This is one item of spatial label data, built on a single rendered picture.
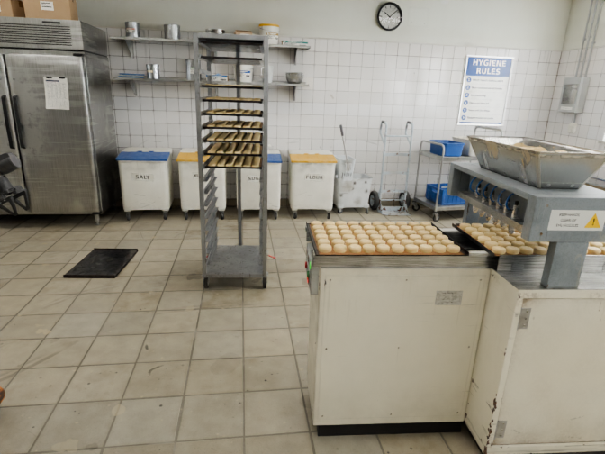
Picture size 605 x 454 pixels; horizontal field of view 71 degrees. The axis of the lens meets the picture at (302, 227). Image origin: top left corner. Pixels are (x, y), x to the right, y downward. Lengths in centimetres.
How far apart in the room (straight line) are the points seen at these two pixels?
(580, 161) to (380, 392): 119
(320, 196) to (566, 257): 372
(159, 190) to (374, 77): 298
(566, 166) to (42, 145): 454
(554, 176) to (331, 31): 430
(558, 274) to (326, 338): 89
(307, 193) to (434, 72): 232
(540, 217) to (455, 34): 474
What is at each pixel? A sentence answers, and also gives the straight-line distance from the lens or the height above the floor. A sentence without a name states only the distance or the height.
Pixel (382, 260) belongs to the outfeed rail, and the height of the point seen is 87.
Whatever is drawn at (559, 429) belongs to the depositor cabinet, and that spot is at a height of 20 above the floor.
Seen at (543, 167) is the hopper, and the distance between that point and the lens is 174.
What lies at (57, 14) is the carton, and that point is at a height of 211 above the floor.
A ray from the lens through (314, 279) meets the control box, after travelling 174.
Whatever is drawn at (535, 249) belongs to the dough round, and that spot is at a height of 92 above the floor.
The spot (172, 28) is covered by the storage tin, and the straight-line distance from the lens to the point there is 540.
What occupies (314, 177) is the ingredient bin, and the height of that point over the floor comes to 53.
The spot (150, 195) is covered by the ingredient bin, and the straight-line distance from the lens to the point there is 516.
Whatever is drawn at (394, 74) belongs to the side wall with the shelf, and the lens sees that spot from 589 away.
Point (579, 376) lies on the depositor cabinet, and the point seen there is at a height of 46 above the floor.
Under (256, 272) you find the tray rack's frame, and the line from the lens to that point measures 332.
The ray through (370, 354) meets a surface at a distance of 189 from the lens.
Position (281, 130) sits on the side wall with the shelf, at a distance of 560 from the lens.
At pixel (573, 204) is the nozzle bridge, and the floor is 116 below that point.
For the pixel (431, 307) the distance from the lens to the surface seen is 185.
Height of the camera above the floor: 149
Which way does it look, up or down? 18 degrees down
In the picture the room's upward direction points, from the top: 2 degrees clockwise
